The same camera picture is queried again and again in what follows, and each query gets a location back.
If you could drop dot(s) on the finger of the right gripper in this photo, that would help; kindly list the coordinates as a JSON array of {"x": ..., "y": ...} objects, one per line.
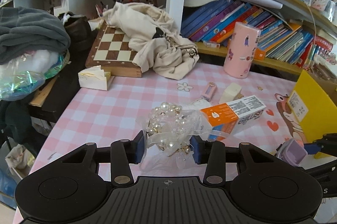
[{"x": 312, "y": 148}]

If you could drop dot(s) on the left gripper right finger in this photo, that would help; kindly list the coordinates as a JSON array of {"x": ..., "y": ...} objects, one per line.
[{"x": 213, "y": 154}]

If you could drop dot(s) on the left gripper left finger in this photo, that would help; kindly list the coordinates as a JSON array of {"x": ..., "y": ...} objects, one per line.
[{"x": 122, "y": 154}]

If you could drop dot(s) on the small purple box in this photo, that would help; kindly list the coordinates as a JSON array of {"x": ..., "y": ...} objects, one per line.
[{"x": 292, "y": 151}]

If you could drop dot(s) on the orange white usmile box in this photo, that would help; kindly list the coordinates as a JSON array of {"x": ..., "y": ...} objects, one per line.
[{"x": 230, "y": 118}]

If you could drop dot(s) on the pink checkered table mat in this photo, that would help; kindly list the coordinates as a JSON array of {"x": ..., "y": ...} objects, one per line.
[{"x": 168, "y": 185}]

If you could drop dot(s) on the yellow cardboard box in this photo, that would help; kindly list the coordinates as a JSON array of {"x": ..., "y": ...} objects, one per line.
[{"x": 313, "y": 102}]

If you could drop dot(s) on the white sponge block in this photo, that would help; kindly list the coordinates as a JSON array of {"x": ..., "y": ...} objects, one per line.
[{"x": 231, "y": 93}]

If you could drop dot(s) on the wooden chessboard box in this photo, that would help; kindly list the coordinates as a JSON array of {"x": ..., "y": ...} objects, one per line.
[{"x": 110, "y": 50}]

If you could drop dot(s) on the pink cylindrical canister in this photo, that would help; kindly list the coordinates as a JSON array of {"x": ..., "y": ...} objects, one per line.
[{"x": 241, "y": 50}]

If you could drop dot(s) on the beige cloth bag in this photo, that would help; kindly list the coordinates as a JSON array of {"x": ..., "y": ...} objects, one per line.
[{"x": 154, "y": 37}]

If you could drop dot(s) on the iridescent plastic bag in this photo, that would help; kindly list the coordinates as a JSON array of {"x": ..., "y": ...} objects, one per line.
[{"x": 26, "y": 73}]

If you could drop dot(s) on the row of books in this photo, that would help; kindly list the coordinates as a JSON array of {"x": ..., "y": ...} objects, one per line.
[{"x": 216, "y": 22}]

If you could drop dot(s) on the grey folded clothing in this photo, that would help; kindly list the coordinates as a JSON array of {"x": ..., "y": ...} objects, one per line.
[{"x": 28, "y": 29}]

